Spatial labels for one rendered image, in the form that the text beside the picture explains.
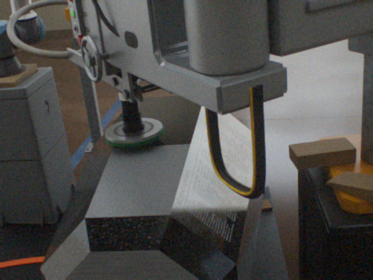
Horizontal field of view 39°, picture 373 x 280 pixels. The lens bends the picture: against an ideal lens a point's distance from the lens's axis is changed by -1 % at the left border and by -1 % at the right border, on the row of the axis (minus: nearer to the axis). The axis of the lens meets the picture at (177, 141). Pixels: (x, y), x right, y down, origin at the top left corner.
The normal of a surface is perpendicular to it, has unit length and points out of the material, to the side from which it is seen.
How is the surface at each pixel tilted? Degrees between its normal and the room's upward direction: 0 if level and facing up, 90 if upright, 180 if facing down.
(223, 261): 55
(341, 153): 90
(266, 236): 0
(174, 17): 90
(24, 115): 90
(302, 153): 0
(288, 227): 0
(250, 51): 90
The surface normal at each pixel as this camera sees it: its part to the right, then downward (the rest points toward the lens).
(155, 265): -0.10, 0.41
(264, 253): -0.11, -0.91
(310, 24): 0.49, 0.29
